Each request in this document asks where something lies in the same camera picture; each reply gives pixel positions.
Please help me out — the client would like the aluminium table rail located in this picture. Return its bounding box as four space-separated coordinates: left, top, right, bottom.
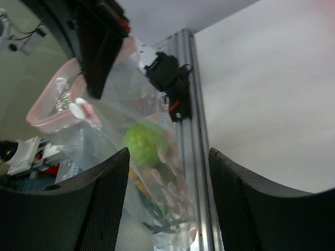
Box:
155 29 224 250

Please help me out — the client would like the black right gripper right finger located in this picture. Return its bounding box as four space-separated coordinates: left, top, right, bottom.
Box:
208 149 334 251

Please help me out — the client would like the green ball fruit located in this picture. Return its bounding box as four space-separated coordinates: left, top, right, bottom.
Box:
123 121 169 168

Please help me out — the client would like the yellow longan bunch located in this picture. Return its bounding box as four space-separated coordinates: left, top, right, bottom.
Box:
129 168 150 197

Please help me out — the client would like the clear pink-dotted zip bag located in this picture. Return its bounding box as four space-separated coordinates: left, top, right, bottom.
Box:
26 37 197 250

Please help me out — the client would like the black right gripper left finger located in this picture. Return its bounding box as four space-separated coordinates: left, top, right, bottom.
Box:
1 148 130 250

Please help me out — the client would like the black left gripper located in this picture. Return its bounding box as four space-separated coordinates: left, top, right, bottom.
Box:
23 0 130 99

